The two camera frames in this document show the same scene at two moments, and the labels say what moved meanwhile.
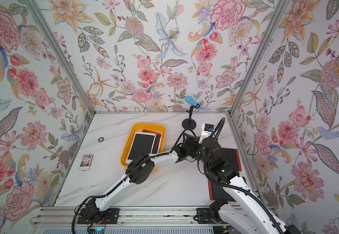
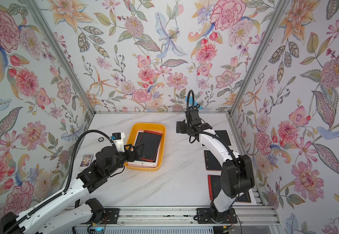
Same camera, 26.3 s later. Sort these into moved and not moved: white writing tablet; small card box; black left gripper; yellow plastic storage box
Moved: black left gripper; white writing tablet
Not moved: small card box; yellow plastic storage box
